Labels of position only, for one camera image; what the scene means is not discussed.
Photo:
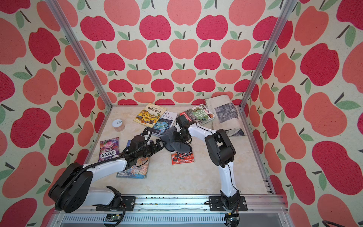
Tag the right aluminium frame post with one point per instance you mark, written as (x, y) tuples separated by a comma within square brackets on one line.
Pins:
[(272, 42)]

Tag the aluminium front rail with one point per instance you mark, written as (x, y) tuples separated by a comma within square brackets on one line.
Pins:
[(266, 210)]

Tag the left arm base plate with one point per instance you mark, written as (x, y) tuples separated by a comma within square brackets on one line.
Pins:
[(124, 203)]

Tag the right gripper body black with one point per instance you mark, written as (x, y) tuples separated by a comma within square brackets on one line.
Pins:
[(179, 136)]

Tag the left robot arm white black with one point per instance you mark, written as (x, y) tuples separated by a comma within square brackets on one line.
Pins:
[(73, 188)]

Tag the purple candy bag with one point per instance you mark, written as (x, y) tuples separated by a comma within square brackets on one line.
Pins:
[(109, 149)]

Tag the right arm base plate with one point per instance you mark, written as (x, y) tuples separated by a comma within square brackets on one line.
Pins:
[(219, 203)]

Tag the red manga book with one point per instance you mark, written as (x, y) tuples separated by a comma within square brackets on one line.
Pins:
[(182, 158)]

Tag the red green book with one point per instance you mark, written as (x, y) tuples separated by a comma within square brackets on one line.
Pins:
[(200, 114)]

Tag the blue sunflower magazine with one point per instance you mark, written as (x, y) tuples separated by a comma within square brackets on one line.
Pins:
[(136, 168)]

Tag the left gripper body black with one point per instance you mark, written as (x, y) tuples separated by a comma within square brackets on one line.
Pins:
[(147, 151)]

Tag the yellow picture book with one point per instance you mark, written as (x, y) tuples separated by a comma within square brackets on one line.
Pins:
[(150, 115)]

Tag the folded newspaper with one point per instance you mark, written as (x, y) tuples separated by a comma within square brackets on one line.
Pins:
[(226, 114)]

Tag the left aluminium frame post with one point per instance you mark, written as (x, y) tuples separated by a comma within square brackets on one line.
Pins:
[(78, 49)]

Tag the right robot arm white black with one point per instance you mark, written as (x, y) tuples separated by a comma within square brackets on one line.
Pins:
[(221, 152)]

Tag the grey microfibre cloth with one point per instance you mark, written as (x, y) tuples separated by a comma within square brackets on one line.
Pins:
[(169, 139)]

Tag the blue science book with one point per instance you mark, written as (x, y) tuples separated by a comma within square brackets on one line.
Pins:
[(166, 121)]

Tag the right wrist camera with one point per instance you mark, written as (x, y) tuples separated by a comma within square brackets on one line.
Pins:
[(182, 121)]

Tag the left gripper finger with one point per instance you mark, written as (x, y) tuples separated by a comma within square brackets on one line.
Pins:
[(153, 151), (158, 144)]

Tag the white round tape roll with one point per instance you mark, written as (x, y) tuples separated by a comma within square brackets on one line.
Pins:
[(118, 125)]

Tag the aluminium frame post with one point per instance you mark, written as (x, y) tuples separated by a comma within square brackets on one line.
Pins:
[(272, 42), (78, 49)]

